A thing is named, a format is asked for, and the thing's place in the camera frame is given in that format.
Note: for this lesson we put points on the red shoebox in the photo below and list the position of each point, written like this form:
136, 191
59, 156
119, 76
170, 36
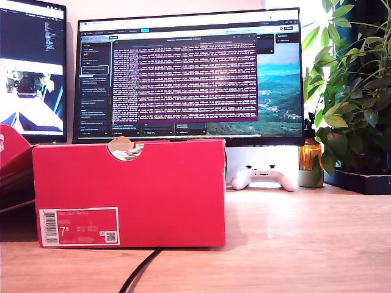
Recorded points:
137, 189

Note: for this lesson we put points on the red shoebox lid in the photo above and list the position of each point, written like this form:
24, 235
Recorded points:
12, 158

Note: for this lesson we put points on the wide black computer monitor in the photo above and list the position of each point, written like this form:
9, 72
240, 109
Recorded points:
183, 79

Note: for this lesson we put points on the white game controller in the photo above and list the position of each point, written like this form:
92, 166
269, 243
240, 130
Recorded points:
262, 177

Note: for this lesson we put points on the amber spray bottle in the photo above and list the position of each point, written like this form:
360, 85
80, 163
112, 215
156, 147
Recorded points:
310, 152

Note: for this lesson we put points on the green leafy houseplant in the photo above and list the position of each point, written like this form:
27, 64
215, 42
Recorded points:
351, 97

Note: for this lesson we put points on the black plant tray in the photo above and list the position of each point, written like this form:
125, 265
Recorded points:
360, 183

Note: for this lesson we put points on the narrow black computer monitor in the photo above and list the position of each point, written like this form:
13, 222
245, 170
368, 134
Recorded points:
30, 36

